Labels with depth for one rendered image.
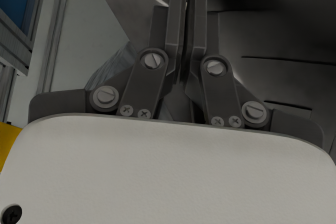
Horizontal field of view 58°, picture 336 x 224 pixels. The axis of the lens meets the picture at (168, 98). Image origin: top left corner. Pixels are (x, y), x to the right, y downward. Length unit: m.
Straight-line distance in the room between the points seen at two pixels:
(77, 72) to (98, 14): 0.24
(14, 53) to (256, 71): 0.59
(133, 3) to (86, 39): 0.96
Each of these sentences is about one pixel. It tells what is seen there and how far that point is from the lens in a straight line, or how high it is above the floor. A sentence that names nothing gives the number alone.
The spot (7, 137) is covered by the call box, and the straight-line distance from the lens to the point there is 0.65.
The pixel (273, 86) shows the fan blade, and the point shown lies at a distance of 0.17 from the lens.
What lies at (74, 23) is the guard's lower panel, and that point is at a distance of 1.20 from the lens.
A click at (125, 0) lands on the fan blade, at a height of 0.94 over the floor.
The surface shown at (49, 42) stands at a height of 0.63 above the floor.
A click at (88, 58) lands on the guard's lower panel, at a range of 1.13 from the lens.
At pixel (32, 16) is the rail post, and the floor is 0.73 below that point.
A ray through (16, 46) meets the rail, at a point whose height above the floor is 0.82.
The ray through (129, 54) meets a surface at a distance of 0.37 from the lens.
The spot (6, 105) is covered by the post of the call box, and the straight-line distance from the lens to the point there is 0.71.
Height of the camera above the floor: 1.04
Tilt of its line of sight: 14 degrees down
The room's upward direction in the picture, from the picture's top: 175 degrees counter-clockwise
